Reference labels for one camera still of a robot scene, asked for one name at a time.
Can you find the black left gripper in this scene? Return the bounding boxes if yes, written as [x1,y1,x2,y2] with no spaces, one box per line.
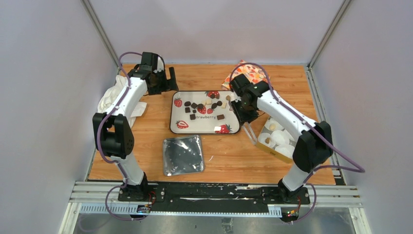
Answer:
[149,67,178,96]

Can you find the metal tongs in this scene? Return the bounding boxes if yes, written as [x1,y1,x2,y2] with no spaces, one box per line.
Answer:
[242,122,258,145]

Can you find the strawberry print tray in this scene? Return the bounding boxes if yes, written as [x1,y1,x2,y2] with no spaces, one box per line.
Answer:
[169,90,241,135]

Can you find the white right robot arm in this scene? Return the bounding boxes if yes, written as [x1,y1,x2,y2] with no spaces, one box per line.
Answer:
[230,75,333,204]

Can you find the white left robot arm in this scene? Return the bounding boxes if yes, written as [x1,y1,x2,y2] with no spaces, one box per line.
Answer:
[92,52,178,201]

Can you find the orange floral cloth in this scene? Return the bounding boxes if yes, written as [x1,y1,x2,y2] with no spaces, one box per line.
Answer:
[221,60,267,90]

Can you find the white paper cup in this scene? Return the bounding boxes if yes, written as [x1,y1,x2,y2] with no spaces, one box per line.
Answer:
[258,133,276,148]
[275,144,295,158]
[271,130,290,145]
[265,118,284,132]

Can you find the yellow tin box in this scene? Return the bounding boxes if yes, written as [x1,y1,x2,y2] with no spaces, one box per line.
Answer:
[256,117,297,163]

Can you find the white cloth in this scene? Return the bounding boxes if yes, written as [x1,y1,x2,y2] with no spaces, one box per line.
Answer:
[97,75,148,127]

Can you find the silver tin lid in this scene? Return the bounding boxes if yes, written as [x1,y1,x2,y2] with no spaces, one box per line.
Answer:
[163,135,205,176]

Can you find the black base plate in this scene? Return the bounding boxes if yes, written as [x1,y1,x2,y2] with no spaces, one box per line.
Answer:
[118,182,310,213]

